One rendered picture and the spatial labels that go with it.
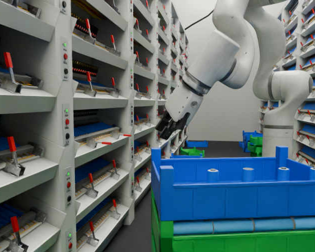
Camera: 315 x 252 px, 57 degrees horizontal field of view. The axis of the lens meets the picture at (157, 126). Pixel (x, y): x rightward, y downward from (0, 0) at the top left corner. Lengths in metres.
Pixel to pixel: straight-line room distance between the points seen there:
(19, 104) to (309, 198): 0.62
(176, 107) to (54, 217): 0.48
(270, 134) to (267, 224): 0.81
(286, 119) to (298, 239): 0.80
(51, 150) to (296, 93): 0.92
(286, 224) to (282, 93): 0.83
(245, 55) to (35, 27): 0.56
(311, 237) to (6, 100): 0.64
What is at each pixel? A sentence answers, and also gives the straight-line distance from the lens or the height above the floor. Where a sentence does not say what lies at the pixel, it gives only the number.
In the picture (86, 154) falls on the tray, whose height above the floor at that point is 0.47.
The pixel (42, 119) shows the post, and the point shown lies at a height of 0.61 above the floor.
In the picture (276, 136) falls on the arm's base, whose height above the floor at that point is 0.52.
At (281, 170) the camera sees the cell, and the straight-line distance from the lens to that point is 0.53.
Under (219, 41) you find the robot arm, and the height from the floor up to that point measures 0.81.
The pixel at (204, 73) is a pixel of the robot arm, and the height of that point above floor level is 0.73.
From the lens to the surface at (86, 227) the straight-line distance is 1.28.
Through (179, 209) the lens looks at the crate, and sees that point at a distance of 0.45.
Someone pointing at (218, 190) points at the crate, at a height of 0.52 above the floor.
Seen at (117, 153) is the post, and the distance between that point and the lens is 1.56.
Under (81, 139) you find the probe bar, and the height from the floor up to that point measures 0.52.
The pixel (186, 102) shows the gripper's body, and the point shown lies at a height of 0.66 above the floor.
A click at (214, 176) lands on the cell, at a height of 0.54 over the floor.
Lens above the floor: 0.66
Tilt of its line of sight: 5 degrees down
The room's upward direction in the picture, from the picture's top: straight up
